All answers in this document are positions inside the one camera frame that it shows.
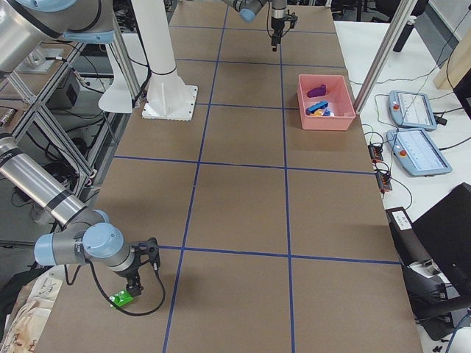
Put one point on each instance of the black bottle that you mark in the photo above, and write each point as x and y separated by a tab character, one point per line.
404	35

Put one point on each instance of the long blue block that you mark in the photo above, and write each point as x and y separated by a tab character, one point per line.
317	106

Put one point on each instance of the pink plastic box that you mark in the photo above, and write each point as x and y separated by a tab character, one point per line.
337	96

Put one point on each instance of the green block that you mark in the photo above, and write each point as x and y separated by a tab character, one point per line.
121	299

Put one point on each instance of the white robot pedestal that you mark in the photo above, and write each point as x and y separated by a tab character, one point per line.
168	97

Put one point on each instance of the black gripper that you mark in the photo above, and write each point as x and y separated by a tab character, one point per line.
128	273
277	24

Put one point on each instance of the grey power strip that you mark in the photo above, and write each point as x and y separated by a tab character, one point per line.
375	153
384	181

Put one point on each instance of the near teach pendant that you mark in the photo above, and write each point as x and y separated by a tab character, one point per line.
417	153

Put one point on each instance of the brown paper table mat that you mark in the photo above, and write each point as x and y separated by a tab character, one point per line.
272	238

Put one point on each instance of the purple sloped block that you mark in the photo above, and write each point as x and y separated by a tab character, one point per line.
316	92

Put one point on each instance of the far teach pendant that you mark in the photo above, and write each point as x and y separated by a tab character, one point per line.
411	110

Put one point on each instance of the aluminium frame post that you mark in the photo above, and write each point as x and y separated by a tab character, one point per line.
397	25

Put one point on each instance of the teach pendant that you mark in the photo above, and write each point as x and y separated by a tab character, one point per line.
417	153
411	110

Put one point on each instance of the black office chair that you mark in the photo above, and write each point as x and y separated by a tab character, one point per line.
434	254

